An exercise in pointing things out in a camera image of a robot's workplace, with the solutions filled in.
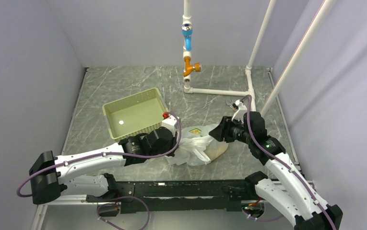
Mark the pale green plastic basket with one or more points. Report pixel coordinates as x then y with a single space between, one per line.
138 113

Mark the white pvc pipe frame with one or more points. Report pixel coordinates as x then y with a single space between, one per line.
324 8

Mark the blue pipe valve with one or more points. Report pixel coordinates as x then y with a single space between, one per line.
187 30

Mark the aluminium frame rail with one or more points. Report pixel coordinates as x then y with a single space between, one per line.
69 200

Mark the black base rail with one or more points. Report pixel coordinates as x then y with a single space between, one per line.
228 195

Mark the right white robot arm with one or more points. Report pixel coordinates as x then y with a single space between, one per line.
299 203

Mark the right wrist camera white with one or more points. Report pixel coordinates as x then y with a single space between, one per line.
239 113

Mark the white plastic bag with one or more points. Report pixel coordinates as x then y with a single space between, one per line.
197 147

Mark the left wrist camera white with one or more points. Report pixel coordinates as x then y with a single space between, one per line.
170 122

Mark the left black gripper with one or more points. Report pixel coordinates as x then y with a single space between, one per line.
172 142

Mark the silver orange wrench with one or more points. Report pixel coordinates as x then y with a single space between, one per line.
231 104

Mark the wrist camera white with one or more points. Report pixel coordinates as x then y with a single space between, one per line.
239 113
170 122

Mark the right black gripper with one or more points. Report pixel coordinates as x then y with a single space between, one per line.
223 130

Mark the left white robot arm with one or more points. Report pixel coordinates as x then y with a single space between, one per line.
54 176

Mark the orange pipe valve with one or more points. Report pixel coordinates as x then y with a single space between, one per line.
189 68

